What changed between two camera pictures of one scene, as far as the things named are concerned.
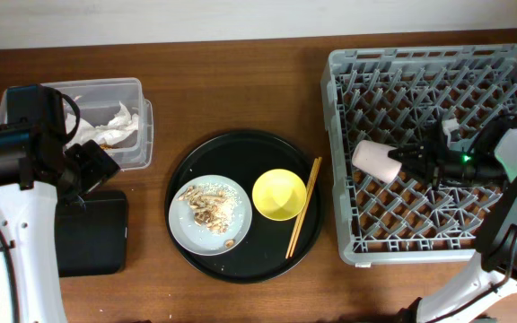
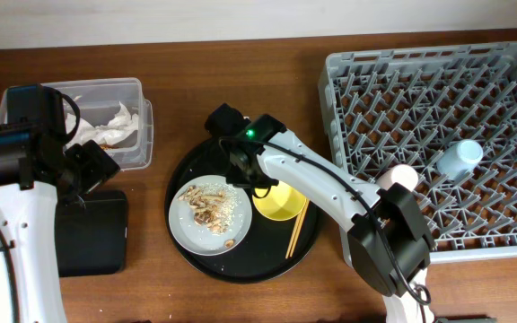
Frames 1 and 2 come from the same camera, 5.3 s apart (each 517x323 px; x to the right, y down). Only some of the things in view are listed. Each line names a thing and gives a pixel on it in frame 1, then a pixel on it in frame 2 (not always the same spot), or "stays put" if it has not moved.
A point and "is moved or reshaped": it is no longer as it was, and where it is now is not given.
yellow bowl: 279,195 stays put
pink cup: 372,157 → 403,174
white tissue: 122,122 stays put
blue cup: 449,125 is moved or reshaped
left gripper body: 89,171 stays put
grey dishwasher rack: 402,95 stays put
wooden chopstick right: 311,187 stays put
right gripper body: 453,165 → 238,175
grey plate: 210,214 stays put
